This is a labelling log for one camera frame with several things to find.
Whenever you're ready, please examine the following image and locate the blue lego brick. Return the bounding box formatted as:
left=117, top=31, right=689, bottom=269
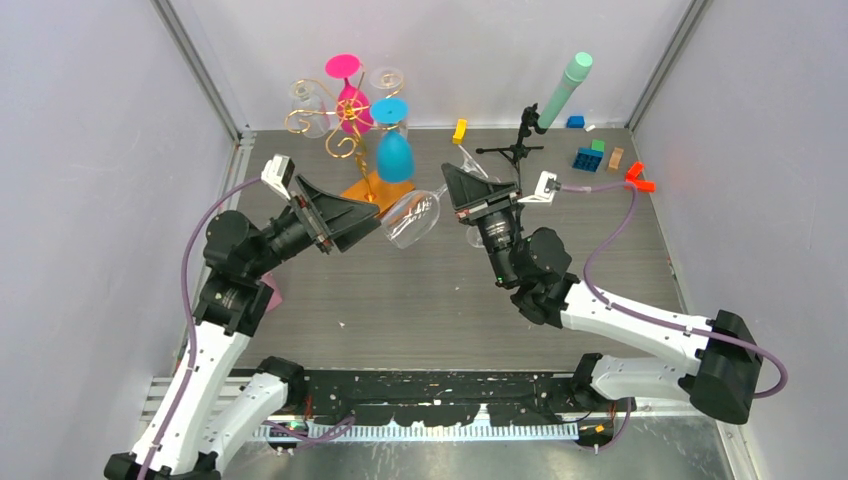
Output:
left=572, top=147, right=604, bottom=173

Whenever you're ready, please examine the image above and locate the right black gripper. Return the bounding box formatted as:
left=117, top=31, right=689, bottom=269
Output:
left=441, top=166, right=523, bottom=287

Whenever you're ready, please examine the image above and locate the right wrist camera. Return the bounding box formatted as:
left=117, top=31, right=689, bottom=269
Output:
left=518, top=171, right=562, bottom=205

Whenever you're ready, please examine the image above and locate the pink holder box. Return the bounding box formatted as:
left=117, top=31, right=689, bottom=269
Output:
left=261, top=272, right=283, bottom=312

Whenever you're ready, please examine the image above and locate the black tripod microphone stand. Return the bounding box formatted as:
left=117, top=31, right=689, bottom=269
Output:
left=475, top=103, right=547, bottom=192

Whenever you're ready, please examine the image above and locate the small blue block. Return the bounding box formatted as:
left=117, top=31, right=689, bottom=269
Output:
left=566, top=115, right=586, bottom=129

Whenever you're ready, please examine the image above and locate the gold wire wine glass rack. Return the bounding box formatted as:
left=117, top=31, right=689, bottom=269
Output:
left=283, top=62, right=413, bottom=211

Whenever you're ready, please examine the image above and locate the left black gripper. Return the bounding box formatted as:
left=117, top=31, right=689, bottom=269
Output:
left=246, top=175, right=380, bottom=279

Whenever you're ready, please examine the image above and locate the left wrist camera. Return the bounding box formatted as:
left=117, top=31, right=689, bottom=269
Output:
left=260, top=154, right=295, bottom=201

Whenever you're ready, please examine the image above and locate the blue wine glass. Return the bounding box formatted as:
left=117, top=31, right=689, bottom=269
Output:
left=370, top=97, right=416, bottom=183

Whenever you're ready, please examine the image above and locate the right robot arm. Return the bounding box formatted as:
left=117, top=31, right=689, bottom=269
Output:
left=441, top=163, right=764, bottom=425

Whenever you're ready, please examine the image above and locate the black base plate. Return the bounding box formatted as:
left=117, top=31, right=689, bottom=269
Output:
left=291, top=369, right=637, bottom=429

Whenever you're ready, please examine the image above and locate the clear wine glass back right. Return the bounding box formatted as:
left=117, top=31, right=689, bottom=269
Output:
left=369, top=66, right=409, bottom=139

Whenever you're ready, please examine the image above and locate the yellow block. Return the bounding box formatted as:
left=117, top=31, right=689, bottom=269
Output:
left=451, top=118, right=467, bottom=145

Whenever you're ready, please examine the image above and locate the red L-shaped block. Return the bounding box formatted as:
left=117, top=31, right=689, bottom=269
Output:
left=625, top=161, right=656, bottom=194

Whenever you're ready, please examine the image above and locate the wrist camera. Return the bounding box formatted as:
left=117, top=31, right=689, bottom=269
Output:
left=518, top=171, right=562, bottom=205
left=260, top=154, right=295, bottom=201

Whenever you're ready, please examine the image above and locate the tan wooden block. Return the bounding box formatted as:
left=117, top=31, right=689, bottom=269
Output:
left=607, top=147, right=624, bottom=172

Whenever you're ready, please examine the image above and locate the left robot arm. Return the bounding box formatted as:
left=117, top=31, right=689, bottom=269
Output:
left=103, top=175, right=380, bottom=479

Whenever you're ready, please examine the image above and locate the mint green microphone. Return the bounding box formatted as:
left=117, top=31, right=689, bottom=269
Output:
left=537, top=52, right=594, bottom=130

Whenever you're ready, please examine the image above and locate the clear round wine glass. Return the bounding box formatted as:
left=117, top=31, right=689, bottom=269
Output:
left=380, top=144, right=492, bottom=251

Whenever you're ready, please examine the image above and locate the pink wine glass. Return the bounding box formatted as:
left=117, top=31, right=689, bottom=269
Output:
left=325, top=53, right=374, bottom=134

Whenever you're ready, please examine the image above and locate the clear flute wine glass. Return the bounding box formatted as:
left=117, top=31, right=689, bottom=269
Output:
left=466, top=226, right=484, bottom=249

